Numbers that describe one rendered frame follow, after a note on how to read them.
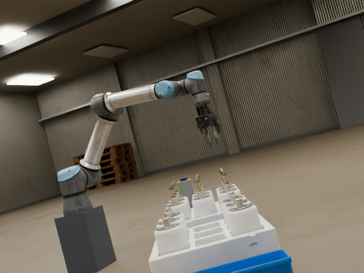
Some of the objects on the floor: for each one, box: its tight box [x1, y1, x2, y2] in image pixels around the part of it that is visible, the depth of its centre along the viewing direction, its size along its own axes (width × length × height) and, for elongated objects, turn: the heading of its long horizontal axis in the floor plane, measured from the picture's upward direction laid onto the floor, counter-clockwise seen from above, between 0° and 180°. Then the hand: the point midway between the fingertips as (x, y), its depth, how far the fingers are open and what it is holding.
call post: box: [178, 180, 194, 209], centre depth 244 cm, size 7×7×31 cm
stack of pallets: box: [73, 142, 138, 192], centre depth 1323 cm, size 142×98×101 cm
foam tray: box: [148, 213, 281, 273], centre depth 160 cm, size 39×39×18 cm
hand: (214, 143), depth 228 cm, fingers open, 3 cm apart
